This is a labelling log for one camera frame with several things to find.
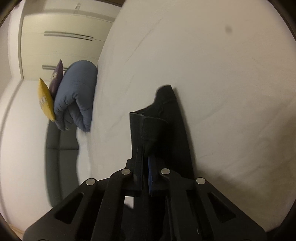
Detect purple pillow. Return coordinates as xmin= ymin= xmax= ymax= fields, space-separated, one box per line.
xmin=49 ymin=59 xmax=64 ymax=98

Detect grey padded headboard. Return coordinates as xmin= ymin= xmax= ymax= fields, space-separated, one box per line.
xmin=45 ymin=120 xmax=79 ymax=207

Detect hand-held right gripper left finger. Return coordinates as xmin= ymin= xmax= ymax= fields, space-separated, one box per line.
xmin=23 ymin=146 xmax=146 ymax=241

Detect blue rolled duvet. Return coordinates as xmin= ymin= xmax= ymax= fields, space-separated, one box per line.
xmin=53 ymin=60 xmax=98 ymax=133

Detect cream wardrobe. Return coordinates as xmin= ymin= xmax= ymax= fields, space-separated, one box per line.
xmin=20 ymin=0 xmax=123 ymax=82

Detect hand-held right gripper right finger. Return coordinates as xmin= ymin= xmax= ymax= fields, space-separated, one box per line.
xmin=147 ymin=157 xmax=267 ymax=241

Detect black pants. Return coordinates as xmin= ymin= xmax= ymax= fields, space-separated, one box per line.
xmin=129 ymin=85 xmax=195 ymax=186

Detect yellow pillow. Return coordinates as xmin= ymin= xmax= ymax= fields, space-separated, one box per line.
xmin=38 ymin=78 xmax=56 ymax=122

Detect long metal wardrobe handle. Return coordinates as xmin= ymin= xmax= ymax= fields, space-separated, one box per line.
xmin=44 ymin=34 xmax=92 ymax=42
xmin=44 ymin=31 xmax=93 ymax=39

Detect bed with white sheet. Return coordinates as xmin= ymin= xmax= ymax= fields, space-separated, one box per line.
xmin=76 ymin=0 xmax=296 ymax=233

